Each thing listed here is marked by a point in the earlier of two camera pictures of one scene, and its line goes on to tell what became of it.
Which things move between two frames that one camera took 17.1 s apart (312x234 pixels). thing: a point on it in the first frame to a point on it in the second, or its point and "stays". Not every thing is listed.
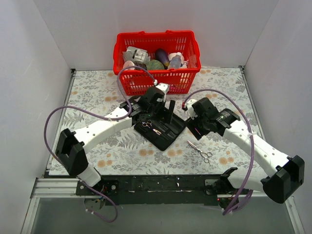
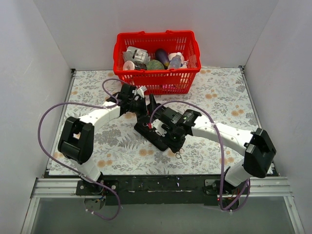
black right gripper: [195, 127] to [151, 134]
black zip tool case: [160, 132] stays
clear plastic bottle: [175, 62] stays
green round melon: [154, 65] stays
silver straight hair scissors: [208, 154] to [178, 155]
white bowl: [170, 55] stays
